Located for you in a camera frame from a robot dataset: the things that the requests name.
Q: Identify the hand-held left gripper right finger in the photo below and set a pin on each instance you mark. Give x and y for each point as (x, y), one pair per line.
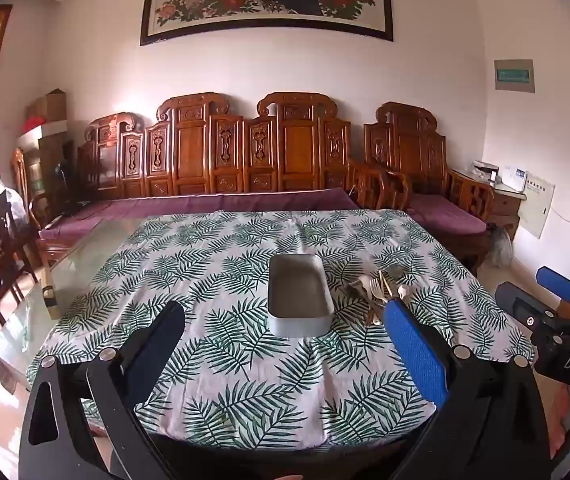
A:
(412, 350)

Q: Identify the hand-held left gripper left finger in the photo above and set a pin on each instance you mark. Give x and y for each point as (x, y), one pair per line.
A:
(161, 347)

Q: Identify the dark wooden chopstick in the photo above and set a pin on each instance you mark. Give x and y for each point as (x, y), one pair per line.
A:
(372, 316)
(376, 314)

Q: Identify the small white spoon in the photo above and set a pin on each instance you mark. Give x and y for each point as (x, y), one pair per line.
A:
(404, 292)

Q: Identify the light bamboo chopstick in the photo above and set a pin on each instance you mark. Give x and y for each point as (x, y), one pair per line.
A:
(383, 280)
(386, 285)

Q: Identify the white plastic fork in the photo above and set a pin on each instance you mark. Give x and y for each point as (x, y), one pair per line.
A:
(375, 287)

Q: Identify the large white spoon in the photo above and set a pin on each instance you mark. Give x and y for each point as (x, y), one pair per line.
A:
(356, 288)

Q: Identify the grey rectangular container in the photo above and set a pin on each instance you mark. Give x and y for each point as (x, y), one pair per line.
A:
(299, 324)

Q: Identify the white plastic bag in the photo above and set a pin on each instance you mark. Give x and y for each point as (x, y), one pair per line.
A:
(501, 247)

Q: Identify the white paper board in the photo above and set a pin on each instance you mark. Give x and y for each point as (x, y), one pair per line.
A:
(537, 205)

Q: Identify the green leaf print tablecloth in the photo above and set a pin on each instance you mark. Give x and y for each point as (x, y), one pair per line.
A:
(245, 360)

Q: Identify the wooden side table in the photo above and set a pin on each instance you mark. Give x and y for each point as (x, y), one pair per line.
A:
(502, 207)

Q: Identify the purple armchair cushion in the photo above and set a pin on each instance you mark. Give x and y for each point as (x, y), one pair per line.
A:
(445, 212)

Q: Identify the long purple seat cushion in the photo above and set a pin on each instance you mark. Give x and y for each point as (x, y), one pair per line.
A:
(190, 205)

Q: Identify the carved wooden armchair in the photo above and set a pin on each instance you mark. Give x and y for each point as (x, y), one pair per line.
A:
(410, 145)

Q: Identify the carved wooden sofa bench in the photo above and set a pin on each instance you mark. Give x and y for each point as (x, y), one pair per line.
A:
(195, 155)

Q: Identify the dark cabinet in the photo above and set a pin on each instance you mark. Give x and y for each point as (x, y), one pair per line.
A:
(57, 170)

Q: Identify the flat white box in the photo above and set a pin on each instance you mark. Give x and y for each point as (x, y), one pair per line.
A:
(40, 135)

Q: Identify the red cloth bundle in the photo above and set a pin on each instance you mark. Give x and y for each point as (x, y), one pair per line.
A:
(35, 124)

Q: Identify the brown cardboard box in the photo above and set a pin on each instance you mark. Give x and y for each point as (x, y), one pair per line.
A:
(50, 106)

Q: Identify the framed floral painting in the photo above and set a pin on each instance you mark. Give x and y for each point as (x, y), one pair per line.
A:
(265, 0)

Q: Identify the grey wall electrical panel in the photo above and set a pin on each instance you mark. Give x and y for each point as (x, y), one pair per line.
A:
(514, 76)

